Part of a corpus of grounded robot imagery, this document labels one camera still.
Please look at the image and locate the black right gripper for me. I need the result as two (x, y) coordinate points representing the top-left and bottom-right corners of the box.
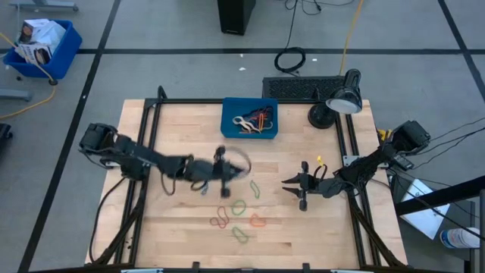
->
(282, 161), (327, 212)

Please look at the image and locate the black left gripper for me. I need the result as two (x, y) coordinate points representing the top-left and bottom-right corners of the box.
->
(187, 146), (247, 199)

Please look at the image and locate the red rubber band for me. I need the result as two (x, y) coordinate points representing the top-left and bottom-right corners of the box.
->
(245, 106), (274, 120)
(209, 206), (230, 230)

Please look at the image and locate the blue plastic bin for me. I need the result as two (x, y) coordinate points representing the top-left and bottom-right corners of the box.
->
(220, 97), (280, 140)

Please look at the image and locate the black desk lamp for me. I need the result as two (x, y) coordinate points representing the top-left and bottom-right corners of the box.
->
(307, 67), (364, 130)

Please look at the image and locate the black perforated panel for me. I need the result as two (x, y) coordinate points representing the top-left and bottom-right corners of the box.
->
(261, 75), (346, 101)

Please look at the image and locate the black metal beam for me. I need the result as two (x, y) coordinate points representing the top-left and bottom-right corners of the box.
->
(393, 175), (485, 218)

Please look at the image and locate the black computer tower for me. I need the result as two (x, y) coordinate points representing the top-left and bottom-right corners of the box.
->
(217, 0), (257, 36)

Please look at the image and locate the clear plastic bottle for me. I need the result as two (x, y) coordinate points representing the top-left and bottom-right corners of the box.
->
(439, 227), (482, 250)

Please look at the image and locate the blue floor crate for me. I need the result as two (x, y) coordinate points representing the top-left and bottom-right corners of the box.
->
(2, 18), (83, 81)

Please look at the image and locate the grey table foot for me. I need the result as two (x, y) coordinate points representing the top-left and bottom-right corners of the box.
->
(0, 88), (33, 102)
(9, 0), (80, 13)

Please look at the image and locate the black chair base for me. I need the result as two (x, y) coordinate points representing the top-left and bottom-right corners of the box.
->
(0, 122), (14, 153)

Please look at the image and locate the white printed cardboard box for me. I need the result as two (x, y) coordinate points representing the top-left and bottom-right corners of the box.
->
(15, 42), (53, 66)
(18, 18), (67, 50)

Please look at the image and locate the coiled black cable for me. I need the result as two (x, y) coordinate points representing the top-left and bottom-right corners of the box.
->
(274, 0), (307, 75)

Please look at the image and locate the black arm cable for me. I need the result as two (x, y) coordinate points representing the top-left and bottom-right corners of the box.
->
(88, 174), (128, 264)

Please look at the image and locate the yellow cable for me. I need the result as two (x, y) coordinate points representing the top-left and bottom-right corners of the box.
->
(339, 0), (365, 76)
(0, 32), (58, 121)

